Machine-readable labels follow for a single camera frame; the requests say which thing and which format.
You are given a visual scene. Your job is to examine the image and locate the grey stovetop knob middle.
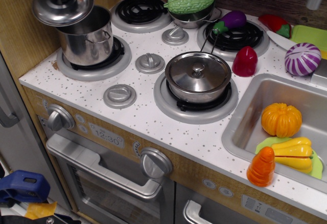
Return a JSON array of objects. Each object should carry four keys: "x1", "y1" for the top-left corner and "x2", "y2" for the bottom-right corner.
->
[{"x1": 135, "y1": 53, "x2": 166, "y2": 74}]

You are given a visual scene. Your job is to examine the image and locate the steel bowl pan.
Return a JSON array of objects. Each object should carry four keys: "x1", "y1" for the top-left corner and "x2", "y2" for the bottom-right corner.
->
[{"x1": 168, "y1": 0, "x2": 222, "y2": 29}]

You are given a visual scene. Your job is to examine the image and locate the green plastic cutting board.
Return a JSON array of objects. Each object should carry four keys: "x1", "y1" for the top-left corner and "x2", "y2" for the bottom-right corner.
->
[{"x1": 291, "y1": 25, "x2": 327, "y2": 59}]

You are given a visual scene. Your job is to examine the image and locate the back left stove burner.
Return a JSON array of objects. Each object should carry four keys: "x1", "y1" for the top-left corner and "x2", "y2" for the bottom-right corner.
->
[{"x1": 111, "y1": 0, "x2": 172, "y2": 33}]

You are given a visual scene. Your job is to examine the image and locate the grey oven knob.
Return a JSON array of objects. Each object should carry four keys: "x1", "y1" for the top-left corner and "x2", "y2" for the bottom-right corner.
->
[
  {"x1": 140, "y1": 147, "x2": 173, "y2": 179},
  {"x1": 47, "y1": 104, "x2": 75, "y2": 132}
]

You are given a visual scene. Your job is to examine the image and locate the grey stovetop knob front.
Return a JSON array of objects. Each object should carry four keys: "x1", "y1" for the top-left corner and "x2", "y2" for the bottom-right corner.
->
[{"x1": 103, "y1": 84, "x2": 136, "y2": 109}]

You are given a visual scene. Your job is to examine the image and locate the grey stovetop knob rear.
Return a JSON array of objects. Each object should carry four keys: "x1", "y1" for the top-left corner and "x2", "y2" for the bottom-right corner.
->
[{"x1": 161, "y1": 26, "x2": 189, "y2": 46}]

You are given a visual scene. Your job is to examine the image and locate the red toy pepper half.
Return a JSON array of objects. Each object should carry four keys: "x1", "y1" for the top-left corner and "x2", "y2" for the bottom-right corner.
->
[{"x1": 232, "y1": 46, "x2": 258, "y2": 77}]

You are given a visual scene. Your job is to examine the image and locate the front right stove burner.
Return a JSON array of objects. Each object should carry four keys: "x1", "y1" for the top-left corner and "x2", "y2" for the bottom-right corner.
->
[{"x1": 154, "y1": 74, "x2": 238, "y2": 125}]

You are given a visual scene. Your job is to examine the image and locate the blue plastic clamp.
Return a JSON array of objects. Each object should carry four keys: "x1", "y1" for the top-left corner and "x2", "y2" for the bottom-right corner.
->
[{"x1": 1, "y1": 170, "x2": 51, "y2": 207}]

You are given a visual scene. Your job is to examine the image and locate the grey oven knob right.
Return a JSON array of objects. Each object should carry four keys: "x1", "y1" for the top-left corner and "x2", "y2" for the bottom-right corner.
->
[{"x1": 140, "y1": 147, "x2": 173, "y2": 179}]

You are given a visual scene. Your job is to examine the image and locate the small steel pan lid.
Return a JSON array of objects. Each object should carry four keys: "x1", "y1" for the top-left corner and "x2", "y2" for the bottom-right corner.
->
[{"x1": 169, "y1": 56, "x2": 229, "y2": 92}]

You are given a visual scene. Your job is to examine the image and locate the yellow toy bell pepper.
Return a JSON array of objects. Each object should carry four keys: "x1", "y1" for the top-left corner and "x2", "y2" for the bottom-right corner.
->
[{"x1": 271, "y1": 137, "x2": 313, "y2": 173}]

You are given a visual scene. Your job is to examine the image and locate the green toy bitter gourd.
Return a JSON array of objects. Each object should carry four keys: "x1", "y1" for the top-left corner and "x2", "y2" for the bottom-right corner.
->
[{"x1": 163, "y1": 0, "x2": 215, "y2": 15}]

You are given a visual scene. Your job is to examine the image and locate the grey oven door handle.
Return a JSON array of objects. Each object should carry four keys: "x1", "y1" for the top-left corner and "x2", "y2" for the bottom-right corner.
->
[{"x1": 46, "y1": 134, "x2": 162, "y2": 202}]

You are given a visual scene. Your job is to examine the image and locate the light green plastic plate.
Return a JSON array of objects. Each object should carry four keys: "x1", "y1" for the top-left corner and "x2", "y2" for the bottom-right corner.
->
[{"x1": 255, "y1": 137, "x2": 323, "y2": 179}]

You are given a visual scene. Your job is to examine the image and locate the tall steel stock pot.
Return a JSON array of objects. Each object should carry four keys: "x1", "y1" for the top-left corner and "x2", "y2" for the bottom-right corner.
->
[{"x1": 57, "y1": 6, "x2": 113, "y2": 66}]

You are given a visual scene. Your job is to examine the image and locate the purple toy eggplant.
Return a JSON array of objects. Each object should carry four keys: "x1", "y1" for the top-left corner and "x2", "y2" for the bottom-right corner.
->
[{"x1": 212, "y1": 11, "x2": 247, "y2": 35}]

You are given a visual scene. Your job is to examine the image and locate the grey oven knob left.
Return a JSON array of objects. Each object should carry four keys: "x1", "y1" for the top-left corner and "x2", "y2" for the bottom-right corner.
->
[{"x1": 47, "y1": 104, "x2": 75, "y2": 132}]

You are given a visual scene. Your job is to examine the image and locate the back right stove burner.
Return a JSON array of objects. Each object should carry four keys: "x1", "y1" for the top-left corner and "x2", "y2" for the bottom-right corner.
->
[{"x1": 197, "y1": 21, "x2": 269, "y2": 62}]

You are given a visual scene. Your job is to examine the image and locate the large steel pot lid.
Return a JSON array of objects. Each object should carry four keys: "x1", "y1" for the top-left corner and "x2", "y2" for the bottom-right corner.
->
[{"x1": 32, "y1": 0, "x2": 94, "y2": 27}]

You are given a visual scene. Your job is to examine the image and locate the stove burner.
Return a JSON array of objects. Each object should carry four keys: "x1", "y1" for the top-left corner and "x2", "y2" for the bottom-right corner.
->
[
  {"x1": 56, "y1": 36, "x2": 132, "y2": 81},
  {"x1": 197, "y1": 21, "x2": 269, "y2": 62},
  {"x1": 111, "y1": 0, "x2": 172, "y2": 33},
  {"x1": 154, "y1": 74, "x2": 238, "y2": 125}
]

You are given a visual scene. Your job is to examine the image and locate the red toy chili pepper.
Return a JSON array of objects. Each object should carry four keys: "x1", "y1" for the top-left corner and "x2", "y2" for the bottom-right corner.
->
[{"x1": 258, "y1": 14, "x2": 292, "y2": 39}]

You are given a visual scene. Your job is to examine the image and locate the grey toy sink basin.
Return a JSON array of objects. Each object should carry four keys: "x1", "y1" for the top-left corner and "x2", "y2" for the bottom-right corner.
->
[{"x1": 222, "y1": 74, "x2": 326, "y2": 193}]

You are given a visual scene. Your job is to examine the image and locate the orange toy pumpkin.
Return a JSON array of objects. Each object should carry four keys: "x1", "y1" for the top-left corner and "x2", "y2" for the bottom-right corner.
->
[{"x1": 261, "y1": 103, "x2": 302, "y2": 138}]

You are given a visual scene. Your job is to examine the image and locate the purple white toy onion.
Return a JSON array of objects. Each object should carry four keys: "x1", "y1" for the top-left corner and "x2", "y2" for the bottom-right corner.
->
[{"x1": 285, "y1": 42, "x2": 322, "y2": 76}]

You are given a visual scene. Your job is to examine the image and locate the grey dishwasher door handle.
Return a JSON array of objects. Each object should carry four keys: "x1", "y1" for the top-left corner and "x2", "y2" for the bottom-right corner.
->
[{"x1": 183, "y1": 200, "x2": 208, "y2": 224}]

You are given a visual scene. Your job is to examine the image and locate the orange toy carrot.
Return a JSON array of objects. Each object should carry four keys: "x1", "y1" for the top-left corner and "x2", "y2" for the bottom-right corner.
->
[{"x1": 246, "y1": 146, "x2": 275, "y2": 187}]

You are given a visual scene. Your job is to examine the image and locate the yellow cloth piece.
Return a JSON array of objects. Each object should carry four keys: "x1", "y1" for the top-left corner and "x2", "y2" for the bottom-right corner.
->
[{"x1": 24, "y1": 201, "x2": 57, "y2": 220}]

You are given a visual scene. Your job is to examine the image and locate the white toy knife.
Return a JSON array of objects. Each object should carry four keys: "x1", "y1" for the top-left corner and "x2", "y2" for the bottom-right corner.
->
[{"x1": 266, "y1": 31, "x2": 296, "y2": 51}]

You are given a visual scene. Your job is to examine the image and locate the steel frying pan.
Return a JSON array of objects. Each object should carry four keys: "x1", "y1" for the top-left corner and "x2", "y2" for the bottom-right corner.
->
[{"x1": 165, "y1": 28, "x2": 232, "y2": 104}]

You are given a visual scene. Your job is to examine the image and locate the front left stove burner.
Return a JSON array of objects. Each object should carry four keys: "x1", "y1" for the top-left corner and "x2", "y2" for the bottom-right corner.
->
[{"x1": 56, "y1": 36, "x2": 132, "y2": 81}]

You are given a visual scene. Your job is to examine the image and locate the grey stovetop knob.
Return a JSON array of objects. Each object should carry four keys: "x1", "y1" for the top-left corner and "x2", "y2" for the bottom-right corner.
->
[
  {"x1": 161, "y1": 26, "x2": 189, "y2": 46},
  {"x1": 135, "y1": 53, "x2": 166, "y2": 74},
  {"x1": 103, "y1": 84, "x2": 136, "y2": 109}
]

